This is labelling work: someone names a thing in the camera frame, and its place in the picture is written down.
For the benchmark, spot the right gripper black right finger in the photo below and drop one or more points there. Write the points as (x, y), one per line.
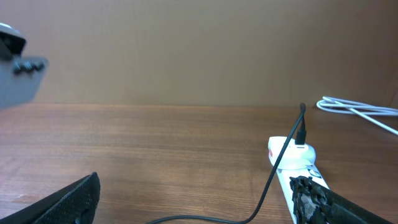
(316, 204)

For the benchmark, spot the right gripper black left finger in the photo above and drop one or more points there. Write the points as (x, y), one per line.
(75, 203)

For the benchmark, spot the white USB charger plug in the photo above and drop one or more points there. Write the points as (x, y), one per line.
(294, 157)

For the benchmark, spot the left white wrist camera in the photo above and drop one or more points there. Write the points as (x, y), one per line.
(20, 76)

